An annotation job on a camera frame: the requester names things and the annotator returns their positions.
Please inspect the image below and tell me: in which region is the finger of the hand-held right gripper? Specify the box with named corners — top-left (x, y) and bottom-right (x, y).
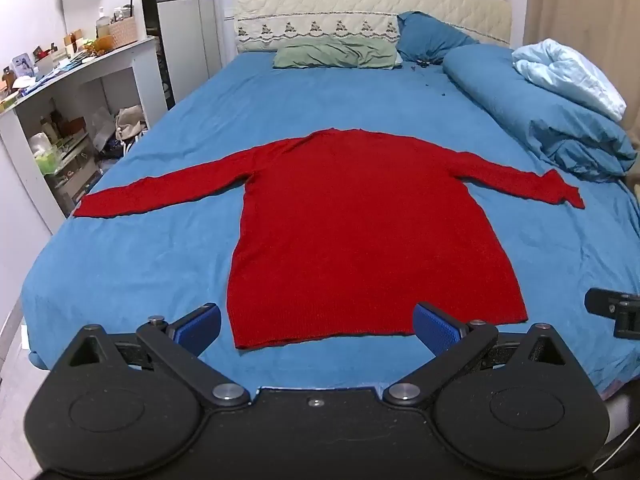
top-left (584, 287), bottom-right (640, 340)

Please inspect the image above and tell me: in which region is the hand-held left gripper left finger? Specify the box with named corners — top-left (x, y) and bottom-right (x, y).
top-left (65, 303), bottom-right (250, 411)

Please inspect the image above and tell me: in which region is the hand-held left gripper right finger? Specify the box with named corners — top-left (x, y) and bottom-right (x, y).
top-left (384, 302), bottom-right (576, 409)

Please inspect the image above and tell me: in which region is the red knit sweater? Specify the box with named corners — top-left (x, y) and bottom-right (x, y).
top-left (74, 129), bottom-right (586, 351)

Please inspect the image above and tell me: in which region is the blue duvet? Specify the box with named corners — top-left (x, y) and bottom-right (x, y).
top-left (442, 44), bottom-right (639, 184)

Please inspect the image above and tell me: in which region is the bed with blue sheet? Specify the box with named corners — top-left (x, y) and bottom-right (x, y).
top-left (22, 52), bottom-right (640, 396)

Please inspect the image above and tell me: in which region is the beige bag on floor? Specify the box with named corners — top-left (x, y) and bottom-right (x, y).
top-left (115, 105), bottom-right (149, 142)

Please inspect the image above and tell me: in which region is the light blue blanket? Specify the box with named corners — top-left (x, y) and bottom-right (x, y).
top-left (511, 38), bottom-right (628, 122)

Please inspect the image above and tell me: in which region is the white desk shelf unit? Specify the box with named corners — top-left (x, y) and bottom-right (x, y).
top-left (0, 35), bottom-right (169, 237)

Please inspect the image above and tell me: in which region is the blue pillow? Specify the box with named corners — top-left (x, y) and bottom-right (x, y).
top-left (396, 11), bottom-right (479, 65)

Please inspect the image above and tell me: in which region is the grey and white wardrobe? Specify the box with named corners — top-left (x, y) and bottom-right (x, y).
top-left (137, 0), bottom-right (224, 111)

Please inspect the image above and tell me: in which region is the green pillow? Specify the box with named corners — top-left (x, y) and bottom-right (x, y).
top-left (272, 36), bottom-right (402, 70)

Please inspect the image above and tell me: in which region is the beige curtain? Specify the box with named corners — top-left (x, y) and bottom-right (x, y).
top-left (522, 0), bottom-right (640, 121)

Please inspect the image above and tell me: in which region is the wicker basket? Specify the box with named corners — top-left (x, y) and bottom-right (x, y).
top-left (107, 16), bottom-right (139, 48)

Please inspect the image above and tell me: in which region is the cream quilted headboard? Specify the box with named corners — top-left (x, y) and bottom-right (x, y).
top-left (235, 0), bottom-right (514, 54)

